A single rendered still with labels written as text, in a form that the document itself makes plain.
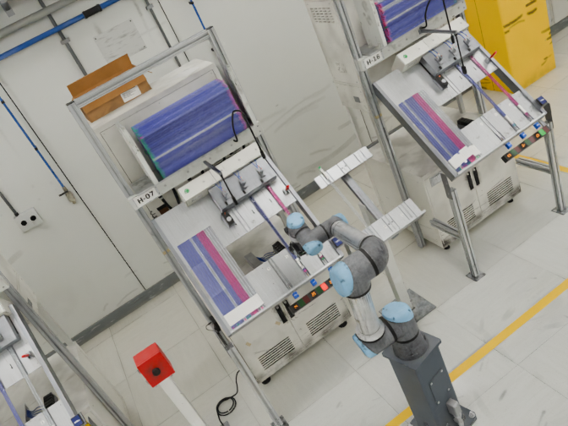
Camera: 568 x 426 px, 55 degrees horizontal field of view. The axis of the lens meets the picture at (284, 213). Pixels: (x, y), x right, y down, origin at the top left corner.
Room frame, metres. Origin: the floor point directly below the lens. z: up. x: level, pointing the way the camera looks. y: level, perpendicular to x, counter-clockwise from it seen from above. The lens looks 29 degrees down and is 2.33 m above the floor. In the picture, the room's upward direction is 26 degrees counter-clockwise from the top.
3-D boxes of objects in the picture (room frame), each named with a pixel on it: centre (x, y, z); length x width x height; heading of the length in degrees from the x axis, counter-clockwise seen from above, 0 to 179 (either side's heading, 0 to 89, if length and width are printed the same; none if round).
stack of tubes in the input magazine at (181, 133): (2.66, 0.23, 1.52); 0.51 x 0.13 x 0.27; 105
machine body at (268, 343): (2.76, 0.32, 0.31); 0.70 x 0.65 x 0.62; 105
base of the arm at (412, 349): (1.66, -0.24, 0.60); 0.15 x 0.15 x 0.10
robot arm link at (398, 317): (1.66, -0.23, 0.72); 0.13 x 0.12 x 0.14; 102
